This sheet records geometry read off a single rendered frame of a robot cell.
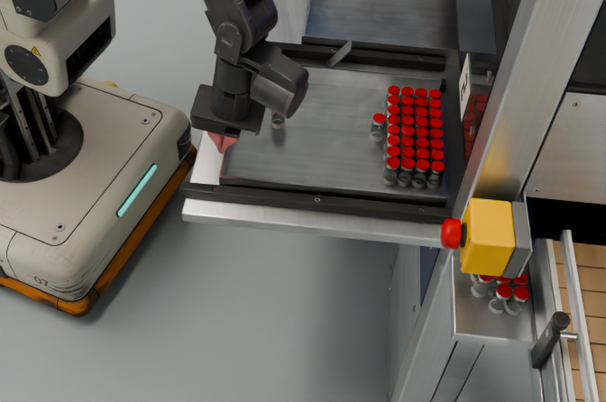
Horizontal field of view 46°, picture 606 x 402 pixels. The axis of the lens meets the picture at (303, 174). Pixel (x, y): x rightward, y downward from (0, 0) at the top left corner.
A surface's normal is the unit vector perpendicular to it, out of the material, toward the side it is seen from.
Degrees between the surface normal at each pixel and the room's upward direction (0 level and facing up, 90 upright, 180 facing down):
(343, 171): 0
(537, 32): 90
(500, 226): 0
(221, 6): 81
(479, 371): 90
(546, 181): 90
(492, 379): 90
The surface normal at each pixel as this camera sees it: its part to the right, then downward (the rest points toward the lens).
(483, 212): 0.04, -0.64
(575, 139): -0.10, 0.76
